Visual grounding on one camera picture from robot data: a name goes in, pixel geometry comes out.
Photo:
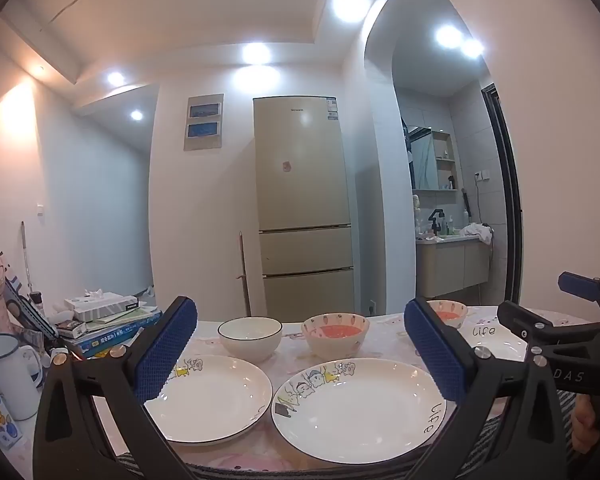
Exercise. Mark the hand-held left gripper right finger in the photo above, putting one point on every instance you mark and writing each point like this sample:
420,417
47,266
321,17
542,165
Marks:
440,355

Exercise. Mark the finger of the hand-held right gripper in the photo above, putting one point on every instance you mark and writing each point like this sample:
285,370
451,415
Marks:
517,317
580,285

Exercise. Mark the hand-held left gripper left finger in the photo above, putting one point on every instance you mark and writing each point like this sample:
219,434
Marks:
165,350

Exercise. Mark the white cartoon print plate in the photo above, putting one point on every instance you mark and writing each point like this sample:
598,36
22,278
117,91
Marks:
495,342
360,410
215,400

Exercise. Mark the pink strawberry print bowl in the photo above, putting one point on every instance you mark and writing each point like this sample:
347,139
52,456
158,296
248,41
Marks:
450,316
335,352

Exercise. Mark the white dark-rimmed bowl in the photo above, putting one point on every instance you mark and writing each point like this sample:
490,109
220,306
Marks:
250,345

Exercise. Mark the person's right hand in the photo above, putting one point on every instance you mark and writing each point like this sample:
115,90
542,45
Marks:
582,425

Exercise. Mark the green white booklet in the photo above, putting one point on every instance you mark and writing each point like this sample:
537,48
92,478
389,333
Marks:
125,317

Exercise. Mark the thick blue book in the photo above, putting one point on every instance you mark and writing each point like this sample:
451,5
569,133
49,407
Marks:
107,342

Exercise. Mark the white tissue box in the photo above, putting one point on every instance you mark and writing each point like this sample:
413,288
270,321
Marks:
105,305

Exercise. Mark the beige vanity cabinet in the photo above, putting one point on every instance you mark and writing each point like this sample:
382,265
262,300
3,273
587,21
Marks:
450,267

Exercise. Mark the white towel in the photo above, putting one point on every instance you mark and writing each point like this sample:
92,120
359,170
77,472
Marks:
477,232

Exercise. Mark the small black white box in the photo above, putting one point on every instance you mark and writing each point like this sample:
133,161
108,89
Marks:
71,329

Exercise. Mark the wooden stick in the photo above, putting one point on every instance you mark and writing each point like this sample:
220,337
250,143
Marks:
244,275

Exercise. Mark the black framed glass door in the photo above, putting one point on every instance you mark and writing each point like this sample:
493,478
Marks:
507,185

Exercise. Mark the black faucet stand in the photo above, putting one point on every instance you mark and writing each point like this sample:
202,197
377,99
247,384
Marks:
436,220

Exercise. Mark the pink cartoon print tablecloth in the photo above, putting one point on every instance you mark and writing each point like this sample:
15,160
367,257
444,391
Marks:
292,355

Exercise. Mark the white enamel mug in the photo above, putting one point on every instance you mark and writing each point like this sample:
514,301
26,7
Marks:
7,380

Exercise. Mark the mirror cabinet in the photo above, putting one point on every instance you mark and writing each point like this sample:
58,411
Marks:
432,157

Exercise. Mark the beige refrigerator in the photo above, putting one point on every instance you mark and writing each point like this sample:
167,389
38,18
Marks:
300,185

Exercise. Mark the round ceiling light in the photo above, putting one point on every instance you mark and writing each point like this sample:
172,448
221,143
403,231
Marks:
115,78
448,35
136,115
256,52
350,5

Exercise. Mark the white wall socket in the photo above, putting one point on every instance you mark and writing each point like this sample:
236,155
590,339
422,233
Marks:
481,175

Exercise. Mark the grey wall panel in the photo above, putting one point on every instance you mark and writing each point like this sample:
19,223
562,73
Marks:
203,122

